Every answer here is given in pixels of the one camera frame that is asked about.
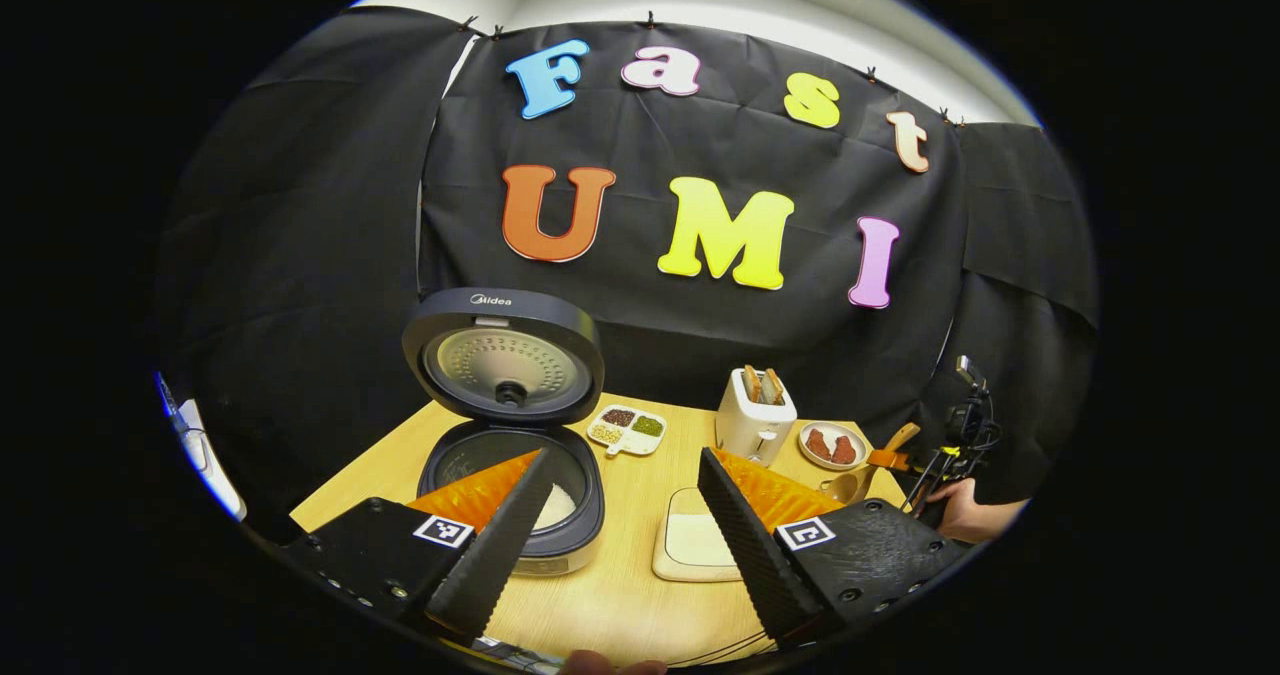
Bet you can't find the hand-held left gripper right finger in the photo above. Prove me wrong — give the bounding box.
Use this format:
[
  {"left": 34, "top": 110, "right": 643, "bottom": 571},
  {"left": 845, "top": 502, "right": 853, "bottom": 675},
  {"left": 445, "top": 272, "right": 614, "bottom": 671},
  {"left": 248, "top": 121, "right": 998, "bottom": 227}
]
[{"left": 696, "top": 446, "right": 973, "bottom": 648}]

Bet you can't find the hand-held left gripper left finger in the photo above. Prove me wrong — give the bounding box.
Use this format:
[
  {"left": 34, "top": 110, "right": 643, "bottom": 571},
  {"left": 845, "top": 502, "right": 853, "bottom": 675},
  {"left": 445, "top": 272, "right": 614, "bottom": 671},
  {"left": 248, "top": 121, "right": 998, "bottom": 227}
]
[{"left": 278, "top": 446, "right": 555, "bottom": 644}]

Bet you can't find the wooden spoon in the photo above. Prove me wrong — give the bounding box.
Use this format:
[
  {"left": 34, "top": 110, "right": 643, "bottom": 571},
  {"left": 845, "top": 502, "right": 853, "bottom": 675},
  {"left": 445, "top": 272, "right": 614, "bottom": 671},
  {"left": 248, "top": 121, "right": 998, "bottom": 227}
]
[{"left": 820, "top": 423, "right": 922, "bottom": 507}]

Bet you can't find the cream rice container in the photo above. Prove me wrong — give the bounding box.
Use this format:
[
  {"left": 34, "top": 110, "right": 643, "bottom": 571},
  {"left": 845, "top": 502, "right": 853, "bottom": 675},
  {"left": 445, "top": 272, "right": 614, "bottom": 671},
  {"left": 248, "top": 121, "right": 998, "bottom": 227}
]
[{"left": 652, "top": 487, "right": 746, "bottom": 584}]

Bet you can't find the white rice heap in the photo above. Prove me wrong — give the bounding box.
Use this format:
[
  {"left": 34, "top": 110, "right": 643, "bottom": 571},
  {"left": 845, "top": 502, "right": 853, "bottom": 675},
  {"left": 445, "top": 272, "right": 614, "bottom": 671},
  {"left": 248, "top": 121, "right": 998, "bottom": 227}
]
[{"left": 534, "top": 483, "right": 580, "bottom": 532}]

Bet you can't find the dark grey rice cooker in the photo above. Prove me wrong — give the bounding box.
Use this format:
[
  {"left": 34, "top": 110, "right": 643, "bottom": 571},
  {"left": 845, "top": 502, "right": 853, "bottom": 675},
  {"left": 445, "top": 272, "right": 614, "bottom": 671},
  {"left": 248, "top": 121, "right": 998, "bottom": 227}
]
[{"left": 402, "top": 287, "right": 607, "bottom": 577}]

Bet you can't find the white round plate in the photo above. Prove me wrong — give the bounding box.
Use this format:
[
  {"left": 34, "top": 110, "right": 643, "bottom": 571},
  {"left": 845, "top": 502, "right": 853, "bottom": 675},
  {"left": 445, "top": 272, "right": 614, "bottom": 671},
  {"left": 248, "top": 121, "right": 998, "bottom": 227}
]
[{"left": 798, "top": 421, "right": 869, "bottom": 472}]

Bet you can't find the white toaster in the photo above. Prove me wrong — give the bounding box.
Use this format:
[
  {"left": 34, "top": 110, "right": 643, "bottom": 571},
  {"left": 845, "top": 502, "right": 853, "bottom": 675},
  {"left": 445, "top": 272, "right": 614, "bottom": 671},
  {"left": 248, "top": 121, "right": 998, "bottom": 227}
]
[{"left": 715, "top": 370, "right": 798, "bottom": 468}]

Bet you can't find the white divided bean dish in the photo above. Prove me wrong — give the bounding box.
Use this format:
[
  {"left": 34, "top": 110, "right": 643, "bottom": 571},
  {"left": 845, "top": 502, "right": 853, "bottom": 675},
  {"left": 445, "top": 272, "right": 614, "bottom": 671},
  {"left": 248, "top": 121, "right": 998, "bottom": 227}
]
[{"left": 586, "top": 405, "right": 668, "bottom": 458}]

